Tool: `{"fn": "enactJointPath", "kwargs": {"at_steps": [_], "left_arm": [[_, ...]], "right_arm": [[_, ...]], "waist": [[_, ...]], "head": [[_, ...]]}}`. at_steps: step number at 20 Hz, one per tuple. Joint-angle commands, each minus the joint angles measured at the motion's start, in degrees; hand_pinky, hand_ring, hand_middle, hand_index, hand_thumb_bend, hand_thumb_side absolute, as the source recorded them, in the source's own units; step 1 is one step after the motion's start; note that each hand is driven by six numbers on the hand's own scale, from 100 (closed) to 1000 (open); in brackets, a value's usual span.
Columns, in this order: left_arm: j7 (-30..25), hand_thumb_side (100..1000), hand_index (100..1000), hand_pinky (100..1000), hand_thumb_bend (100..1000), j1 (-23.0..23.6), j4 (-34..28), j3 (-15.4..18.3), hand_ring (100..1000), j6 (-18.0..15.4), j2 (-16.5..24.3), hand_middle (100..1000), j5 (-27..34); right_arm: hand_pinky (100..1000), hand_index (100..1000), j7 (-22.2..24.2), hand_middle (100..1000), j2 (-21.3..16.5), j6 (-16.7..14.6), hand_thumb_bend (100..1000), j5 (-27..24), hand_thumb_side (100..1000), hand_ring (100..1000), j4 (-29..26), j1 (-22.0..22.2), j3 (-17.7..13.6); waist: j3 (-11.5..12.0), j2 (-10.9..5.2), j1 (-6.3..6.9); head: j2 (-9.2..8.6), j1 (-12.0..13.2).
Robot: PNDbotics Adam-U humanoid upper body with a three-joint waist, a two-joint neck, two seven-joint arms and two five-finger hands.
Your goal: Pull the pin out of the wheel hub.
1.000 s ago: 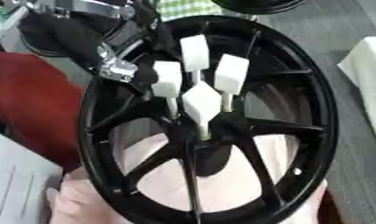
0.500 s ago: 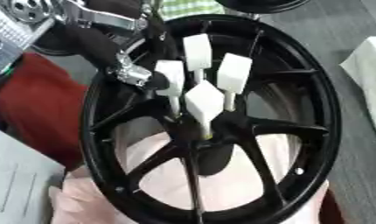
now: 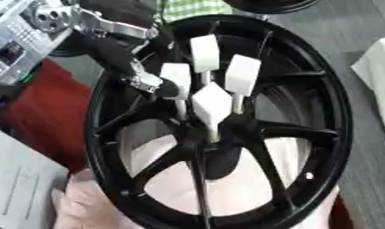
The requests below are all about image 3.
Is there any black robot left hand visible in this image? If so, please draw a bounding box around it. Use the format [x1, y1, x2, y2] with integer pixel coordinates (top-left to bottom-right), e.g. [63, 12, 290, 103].
[56, 0, 184, 101]

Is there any white pin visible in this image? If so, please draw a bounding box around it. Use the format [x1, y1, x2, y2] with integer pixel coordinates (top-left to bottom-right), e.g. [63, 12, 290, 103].
[158, 62, 194, 121]
[224, 54, 263, 115]
[189, 33, 223, 87]
[191, 81, 235, 143]

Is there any black round wheel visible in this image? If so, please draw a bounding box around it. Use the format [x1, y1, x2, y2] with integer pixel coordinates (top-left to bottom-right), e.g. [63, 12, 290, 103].
[218, 0, 324, 15]

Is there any black spoked wheel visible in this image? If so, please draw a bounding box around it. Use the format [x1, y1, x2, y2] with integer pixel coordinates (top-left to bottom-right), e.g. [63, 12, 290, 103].
[82, 13, 355, 229]

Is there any person's hand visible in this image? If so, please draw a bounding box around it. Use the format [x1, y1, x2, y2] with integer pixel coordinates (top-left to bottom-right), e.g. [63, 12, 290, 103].
[48, 167, 146, 229]

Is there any white paper sheet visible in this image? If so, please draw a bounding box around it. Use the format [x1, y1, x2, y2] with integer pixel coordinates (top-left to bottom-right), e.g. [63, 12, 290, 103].
[0, 126, 73, 229]

